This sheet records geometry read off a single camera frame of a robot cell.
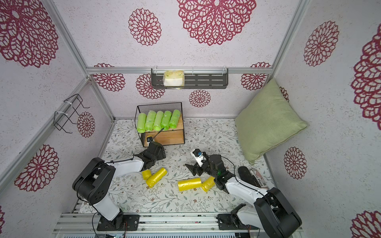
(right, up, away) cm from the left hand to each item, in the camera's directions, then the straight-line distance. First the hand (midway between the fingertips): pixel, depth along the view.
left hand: (158, 151), depth 96 cm
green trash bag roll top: (-4, +20, -6) cm, 21 cm away
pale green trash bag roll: (+1, +17, -7) cm, 18 cm away
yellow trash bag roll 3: (+31, -16, -14) cm, 38 cm away
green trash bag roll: (-9, +19, -6) cm, 22 cm away
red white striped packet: (+61, -14, -11) cm, 64 cm away
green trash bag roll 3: (+11, +22, -2) cm, 25 cm away
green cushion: (+64, +19, -15) cm, 68 cm away
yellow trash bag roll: (-5, -12, -9) cm, 16 cm away
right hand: (+21, -1, -14) cm, 25 cm away
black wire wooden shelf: (+8, +10, +12) cm, 17 cm away
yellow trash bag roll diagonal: (+1, -13, -9) cm, 16 cm away
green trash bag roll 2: (+5, +17, -7) cm, 19 cm away
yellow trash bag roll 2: (+20, -16, -15) cm, 30 cm away
